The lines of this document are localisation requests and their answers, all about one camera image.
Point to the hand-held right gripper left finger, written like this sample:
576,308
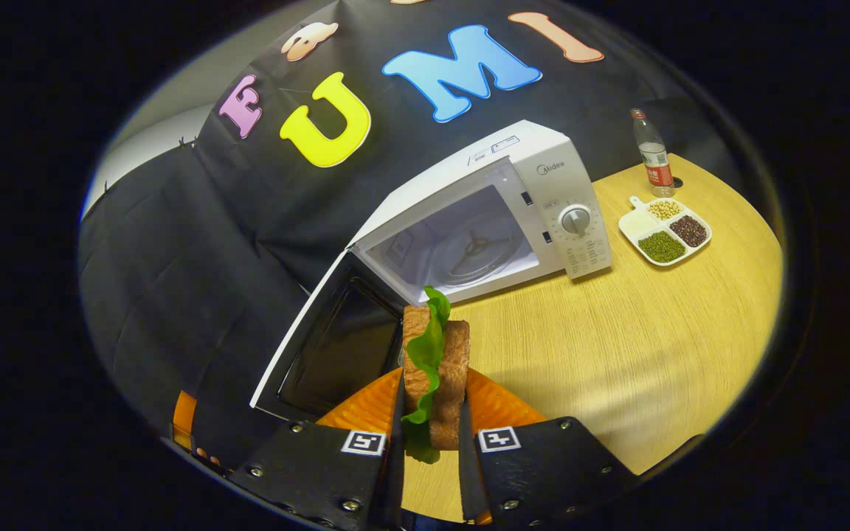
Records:
394,479

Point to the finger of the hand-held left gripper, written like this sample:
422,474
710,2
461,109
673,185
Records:
184,417

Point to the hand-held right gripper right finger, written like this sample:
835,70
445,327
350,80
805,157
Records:
469,479

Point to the lettuce toast sandwich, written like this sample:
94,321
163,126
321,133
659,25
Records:
454,369

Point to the white microwave oven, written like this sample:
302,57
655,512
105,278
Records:
521,158

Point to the glass microwave turntable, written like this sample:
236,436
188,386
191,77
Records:
484,262

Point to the pile of green beans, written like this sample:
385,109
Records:
661,247

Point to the white divided plate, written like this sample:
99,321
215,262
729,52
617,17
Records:
637,221

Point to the pile of dark red beans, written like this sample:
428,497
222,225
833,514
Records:
689,231

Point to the pile of yellow soybeans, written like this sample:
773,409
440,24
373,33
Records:
665,209

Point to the clear plastic water bottle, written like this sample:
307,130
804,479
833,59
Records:
654,158

